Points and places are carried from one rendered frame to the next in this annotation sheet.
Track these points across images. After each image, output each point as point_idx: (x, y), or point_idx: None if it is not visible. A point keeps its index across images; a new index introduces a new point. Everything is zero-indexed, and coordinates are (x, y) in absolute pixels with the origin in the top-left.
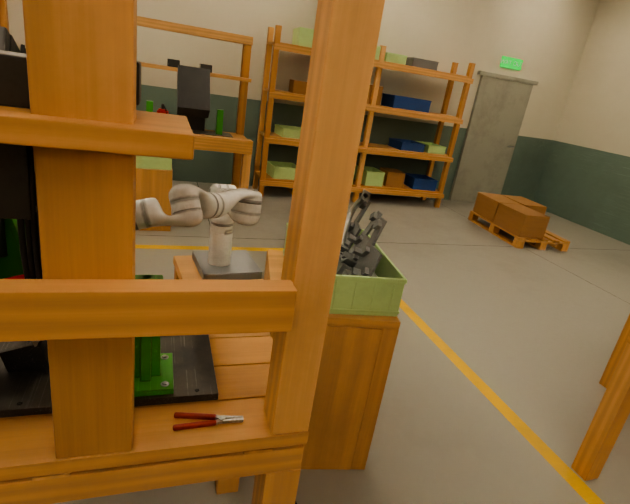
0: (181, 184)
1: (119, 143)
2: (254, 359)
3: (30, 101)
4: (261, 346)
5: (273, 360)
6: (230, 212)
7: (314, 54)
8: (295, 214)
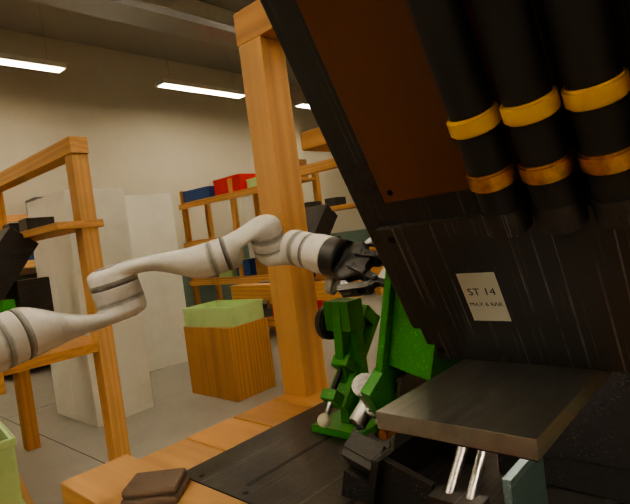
0: (268, 214)
1: None
2: (245, 424)
3: None
4: (215, 431)
5: (306, 335)
6: (105, 315)
7: (275, 98)
8: (293, 206)
